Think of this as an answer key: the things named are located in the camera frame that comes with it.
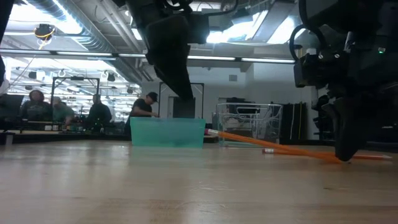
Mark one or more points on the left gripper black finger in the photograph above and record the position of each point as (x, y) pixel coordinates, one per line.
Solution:
(172, 53)

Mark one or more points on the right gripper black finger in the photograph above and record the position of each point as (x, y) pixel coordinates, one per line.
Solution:
(351, 130)

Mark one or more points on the orange pencil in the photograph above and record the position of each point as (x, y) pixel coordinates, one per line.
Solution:
(264, 143)
(373, 156)

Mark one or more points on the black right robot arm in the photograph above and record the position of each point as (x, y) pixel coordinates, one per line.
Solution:
(342, 12)

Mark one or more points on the long ceiling light bar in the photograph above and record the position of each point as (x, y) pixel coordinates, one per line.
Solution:
(211, 58)

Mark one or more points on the black cabinet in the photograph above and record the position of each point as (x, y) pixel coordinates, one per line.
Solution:
(293, 121)

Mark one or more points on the person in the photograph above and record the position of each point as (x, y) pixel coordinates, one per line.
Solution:
(35, 107)
(62, 112)
(141, 107)
(99, 113)

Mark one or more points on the teal plastic bin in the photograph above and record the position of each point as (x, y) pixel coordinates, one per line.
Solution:
(168, 133)

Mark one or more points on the clear plastic bin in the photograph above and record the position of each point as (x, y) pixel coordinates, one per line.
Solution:
(248, 118)

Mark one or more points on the dark monitor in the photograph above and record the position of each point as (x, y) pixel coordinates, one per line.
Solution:
(11, 105)

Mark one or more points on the black gantry frame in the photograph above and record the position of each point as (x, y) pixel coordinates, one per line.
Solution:
(76, 78)
(202, 99)

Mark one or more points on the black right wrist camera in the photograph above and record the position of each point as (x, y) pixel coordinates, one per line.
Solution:
(311, 70)

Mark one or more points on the grey square wall panel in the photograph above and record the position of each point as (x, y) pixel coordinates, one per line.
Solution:
(233, 77)

